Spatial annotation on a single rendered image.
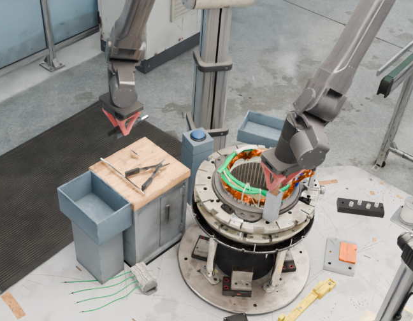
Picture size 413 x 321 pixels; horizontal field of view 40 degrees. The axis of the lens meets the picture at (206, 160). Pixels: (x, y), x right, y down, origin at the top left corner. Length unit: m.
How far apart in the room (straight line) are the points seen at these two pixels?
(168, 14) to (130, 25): 2.57
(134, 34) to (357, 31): 0.46
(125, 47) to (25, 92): 2.50
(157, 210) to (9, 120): 2.10
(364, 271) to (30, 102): 2.47
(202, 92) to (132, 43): 0.58
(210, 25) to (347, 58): 0.64
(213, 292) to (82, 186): 0.46
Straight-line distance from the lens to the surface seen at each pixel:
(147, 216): 1.54
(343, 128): 3.59
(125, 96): 1.30
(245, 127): 1.77
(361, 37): 1.16
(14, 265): 2.73
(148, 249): 1.64
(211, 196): 1.43
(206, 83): 1.80
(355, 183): 2.04
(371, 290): 1.74
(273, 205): 1.35
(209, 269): 1.60
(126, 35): 1.25
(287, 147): 1.21
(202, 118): 1.88
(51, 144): 3.29
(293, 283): 1.66
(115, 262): 1.61
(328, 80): 1.15
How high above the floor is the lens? 2.11
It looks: 42 degrees down
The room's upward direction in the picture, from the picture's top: 5 degrees clockwise
